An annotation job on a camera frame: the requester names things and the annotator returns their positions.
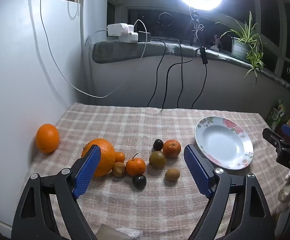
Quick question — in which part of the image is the person's right hand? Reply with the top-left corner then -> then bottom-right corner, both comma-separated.
278,171 -> 290,214

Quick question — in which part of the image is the green snack packet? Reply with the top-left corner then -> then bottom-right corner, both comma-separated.
267,99 -> 288,128

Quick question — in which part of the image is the potted spider plant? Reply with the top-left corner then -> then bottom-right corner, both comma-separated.
215,10 -> 266,87

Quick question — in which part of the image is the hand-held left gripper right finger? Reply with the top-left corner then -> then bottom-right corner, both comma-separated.
184,144 -> 277,240

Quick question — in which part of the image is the black power adapter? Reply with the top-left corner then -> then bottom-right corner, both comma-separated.
138,31 -> 151,42

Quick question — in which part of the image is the long white cable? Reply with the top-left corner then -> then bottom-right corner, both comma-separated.
39,0 -> 148,98

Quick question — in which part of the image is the large orange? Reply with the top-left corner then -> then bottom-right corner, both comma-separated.
81,138 -> 116,177

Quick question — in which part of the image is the small brown kiwi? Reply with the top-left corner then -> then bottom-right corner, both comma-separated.
165,168 -> 180,182

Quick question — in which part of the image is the brown mottled fruit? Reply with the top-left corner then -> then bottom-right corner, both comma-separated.
112,162 -> 127,178

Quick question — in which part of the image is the tangerine with stem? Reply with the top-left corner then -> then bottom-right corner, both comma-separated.
126,153 -> 146,177

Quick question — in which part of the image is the large greenish kiwi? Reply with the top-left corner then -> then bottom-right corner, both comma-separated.
149,151 -> 166,169

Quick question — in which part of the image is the black cable with inline switch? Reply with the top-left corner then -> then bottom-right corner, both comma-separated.
192,46 -> 208,110

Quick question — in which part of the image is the stemless tangerine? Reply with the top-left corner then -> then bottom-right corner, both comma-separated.
162,139 -> 181,158

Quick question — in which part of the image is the medium orange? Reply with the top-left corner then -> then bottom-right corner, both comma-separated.
36,123 -> 60,153

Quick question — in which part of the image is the white beaded cord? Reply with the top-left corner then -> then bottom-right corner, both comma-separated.
67,0 -> 82,20

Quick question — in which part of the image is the floral white plate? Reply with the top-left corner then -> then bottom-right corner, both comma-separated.
194,116 -> 254,170

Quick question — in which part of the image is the white power strip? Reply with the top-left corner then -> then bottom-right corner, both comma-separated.
107,23 -> 138,43

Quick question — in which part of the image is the ring light stand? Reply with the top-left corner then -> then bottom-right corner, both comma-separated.
188,5 -> 206,47

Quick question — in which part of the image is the small purple flower ornament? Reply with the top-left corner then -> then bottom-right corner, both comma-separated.
210,34 -> 225,51

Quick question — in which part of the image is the white refrigerator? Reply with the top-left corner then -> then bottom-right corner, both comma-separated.
0,0 -> 85,230

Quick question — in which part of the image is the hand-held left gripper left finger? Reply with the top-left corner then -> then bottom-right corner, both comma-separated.
11,144 -> 102,240

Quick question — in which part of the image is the checked pink tablecloth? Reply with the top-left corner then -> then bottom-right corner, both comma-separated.
29,102 -> 290,240

